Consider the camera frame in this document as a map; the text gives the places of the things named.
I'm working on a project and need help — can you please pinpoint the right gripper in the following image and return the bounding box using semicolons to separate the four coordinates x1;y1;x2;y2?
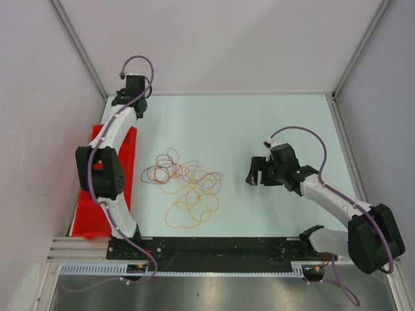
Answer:
245;156;285;186

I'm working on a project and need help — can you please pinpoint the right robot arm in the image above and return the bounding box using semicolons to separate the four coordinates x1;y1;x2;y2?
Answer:
245;140;406;274

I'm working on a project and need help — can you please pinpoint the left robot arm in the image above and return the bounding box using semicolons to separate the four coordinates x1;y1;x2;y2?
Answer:
75;74;152;259

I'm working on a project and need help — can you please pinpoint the red plastic bin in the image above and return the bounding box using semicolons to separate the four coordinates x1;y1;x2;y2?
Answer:
71;127;137;240

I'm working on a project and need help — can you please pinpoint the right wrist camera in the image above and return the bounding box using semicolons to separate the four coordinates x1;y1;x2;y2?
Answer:
263;137;281;149

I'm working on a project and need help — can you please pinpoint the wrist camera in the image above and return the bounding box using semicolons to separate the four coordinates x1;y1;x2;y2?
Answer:
119;71;139;80
263;137;281;149

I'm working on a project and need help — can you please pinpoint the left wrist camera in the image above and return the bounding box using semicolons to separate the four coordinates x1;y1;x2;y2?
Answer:
119;71;139;80

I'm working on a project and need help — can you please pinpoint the yellow thin wire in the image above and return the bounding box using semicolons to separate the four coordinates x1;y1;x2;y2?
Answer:
160;165;221;229

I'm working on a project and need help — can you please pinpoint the pink thin wire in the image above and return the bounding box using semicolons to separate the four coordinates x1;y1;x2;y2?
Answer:
181;160;224;197

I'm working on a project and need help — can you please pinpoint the orange-red thin wire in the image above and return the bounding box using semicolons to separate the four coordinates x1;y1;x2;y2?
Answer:
152;147;195;184

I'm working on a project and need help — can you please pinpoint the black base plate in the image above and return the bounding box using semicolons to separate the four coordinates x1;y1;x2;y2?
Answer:
106;236;328;273

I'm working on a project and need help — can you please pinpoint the slotted cable duct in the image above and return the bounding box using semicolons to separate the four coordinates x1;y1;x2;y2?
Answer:
60;262;324;278

